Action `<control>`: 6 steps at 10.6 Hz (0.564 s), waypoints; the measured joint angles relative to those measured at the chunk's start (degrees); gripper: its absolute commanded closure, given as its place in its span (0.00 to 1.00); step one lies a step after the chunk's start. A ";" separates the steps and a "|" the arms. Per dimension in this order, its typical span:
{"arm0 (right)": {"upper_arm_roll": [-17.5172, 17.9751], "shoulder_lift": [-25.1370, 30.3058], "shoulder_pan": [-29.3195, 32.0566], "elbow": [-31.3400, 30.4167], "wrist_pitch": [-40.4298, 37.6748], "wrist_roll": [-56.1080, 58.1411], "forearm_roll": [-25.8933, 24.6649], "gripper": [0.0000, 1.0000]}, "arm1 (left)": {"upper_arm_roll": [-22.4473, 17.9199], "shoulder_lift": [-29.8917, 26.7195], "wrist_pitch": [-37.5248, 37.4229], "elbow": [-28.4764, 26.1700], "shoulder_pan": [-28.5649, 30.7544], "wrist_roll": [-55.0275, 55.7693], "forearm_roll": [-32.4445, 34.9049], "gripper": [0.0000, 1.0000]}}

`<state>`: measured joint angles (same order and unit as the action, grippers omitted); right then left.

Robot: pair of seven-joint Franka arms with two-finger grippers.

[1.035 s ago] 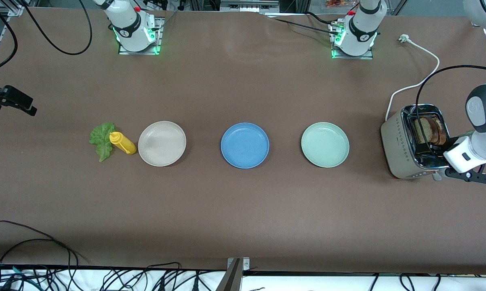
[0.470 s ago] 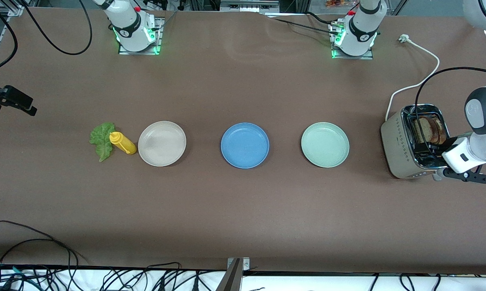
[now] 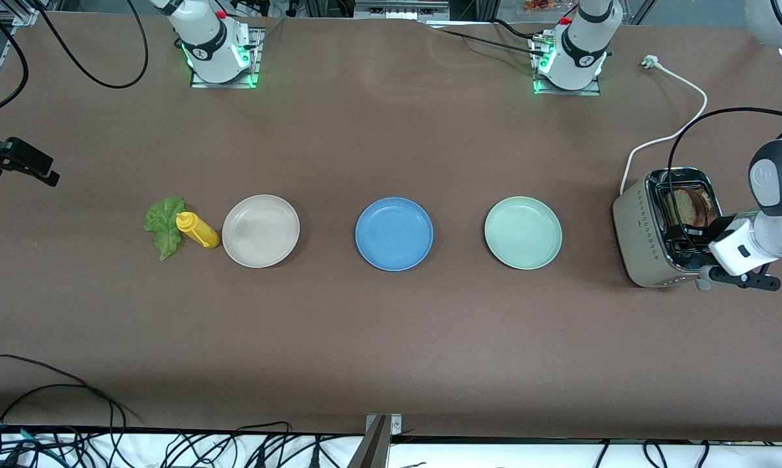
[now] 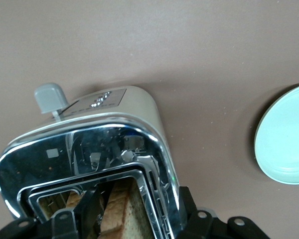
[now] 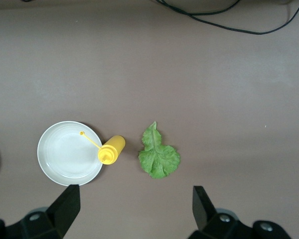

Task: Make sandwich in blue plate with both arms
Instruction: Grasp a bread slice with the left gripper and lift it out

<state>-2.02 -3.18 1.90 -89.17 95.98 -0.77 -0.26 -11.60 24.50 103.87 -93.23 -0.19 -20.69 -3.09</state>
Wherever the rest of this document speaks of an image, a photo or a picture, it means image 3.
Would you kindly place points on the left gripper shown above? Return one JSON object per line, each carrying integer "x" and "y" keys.
{"x": 715, "y": 231}

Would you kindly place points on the light bread slice brown crust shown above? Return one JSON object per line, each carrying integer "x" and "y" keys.
{"x": 712, "y": 205}
{"x": 680, "y": 208}

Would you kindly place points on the green lettuce leaf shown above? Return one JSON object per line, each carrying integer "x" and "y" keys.
{"x": 160, "y": 224}

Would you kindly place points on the yellow mustard squeeze bottle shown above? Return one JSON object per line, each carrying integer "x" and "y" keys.
{"x": 199, "y": 231}

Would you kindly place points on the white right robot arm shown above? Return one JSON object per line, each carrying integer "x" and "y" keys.
{"x": 205, "y": 39}

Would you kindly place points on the green round plate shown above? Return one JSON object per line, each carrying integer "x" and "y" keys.
{"x": 522, "y": 233}

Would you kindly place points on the beige round plate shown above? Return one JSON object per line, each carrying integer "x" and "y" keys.
{"x": 260, "y": 231}

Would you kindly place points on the blue round plate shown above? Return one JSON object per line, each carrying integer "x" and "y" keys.
{"x": 394, "y": 234}

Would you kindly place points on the dark wholewheat bread slice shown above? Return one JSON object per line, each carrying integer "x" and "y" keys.
{"x": 700, "y": 205}

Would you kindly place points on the silver two-slot toaster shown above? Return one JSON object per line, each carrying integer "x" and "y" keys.
{"x": 638, "y": 240}

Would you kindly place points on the orange snack bag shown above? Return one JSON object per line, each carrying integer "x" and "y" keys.
{"x": 540, "y": 5}

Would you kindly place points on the grey metal box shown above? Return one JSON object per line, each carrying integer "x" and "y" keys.
{"x": 400, "y": 10}

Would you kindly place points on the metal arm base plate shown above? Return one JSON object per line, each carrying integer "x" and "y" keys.
{"x": 254, "y": 71}
{"x": 566, "y": 92}

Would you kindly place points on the metal mounting bracket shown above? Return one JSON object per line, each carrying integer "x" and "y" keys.
{"x": 374, "y": 448}

